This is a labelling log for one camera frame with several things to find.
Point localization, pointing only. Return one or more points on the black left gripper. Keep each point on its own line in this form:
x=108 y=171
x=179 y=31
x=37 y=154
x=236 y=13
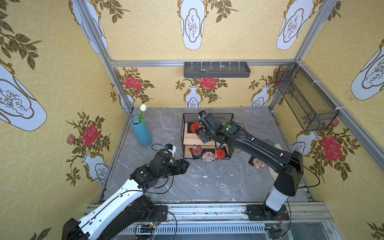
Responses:
x=175 y=167

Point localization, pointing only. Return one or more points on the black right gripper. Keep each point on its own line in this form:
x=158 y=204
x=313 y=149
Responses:
x=205 y=133

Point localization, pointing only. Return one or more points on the red label tea bag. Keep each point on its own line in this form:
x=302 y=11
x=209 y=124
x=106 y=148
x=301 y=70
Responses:
x=194 y=128

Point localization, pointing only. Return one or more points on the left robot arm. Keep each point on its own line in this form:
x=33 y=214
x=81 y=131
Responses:
x=129 y=204

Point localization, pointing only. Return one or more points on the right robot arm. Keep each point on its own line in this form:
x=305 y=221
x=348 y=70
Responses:
x=288 y=166

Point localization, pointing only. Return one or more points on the red tea bag lower shelf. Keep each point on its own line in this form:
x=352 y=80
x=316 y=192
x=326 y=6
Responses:
x=220 y=154

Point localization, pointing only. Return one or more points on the blue vase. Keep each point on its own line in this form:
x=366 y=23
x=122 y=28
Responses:
x=141 y=131

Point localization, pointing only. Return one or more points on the white tulip flower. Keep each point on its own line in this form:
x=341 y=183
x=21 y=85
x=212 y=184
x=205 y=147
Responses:
x=143 y=108

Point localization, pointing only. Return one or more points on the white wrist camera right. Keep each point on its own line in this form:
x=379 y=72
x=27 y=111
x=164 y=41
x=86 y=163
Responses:
x=202 y=113

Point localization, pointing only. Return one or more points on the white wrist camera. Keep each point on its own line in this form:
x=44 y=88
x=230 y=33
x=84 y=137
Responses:
x=171 y=148
x=202 y=113

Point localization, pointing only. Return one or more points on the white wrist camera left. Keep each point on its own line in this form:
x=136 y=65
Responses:
x=171 y=148

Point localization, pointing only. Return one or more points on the grey wall rack tray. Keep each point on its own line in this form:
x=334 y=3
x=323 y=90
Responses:
x=216 y=69

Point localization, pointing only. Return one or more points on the black wire wall basket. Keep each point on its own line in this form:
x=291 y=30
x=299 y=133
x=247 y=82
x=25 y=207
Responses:
x=309 y=104

